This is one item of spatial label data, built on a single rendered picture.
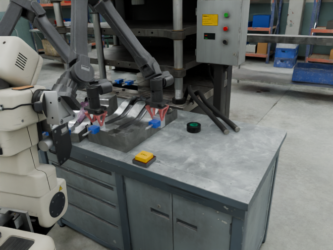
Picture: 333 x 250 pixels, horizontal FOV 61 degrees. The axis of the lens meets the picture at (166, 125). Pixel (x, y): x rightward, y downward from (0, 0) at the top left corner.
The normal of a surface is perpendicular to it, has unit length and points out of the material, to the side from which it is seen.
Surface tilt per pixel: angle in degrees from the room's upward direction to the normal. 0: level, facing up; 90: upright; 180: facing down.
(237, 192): 0
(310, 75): 93
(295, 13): 90
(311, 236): 0
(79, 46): 57
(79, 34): 62
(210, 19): 90
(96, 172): 90
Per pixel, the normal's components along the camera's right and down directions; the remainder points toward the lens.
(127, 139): 0.84, 0.19
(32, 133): 0.97, 0.08
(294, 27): -0.64, 0.32
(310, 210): -0.03, -0.91
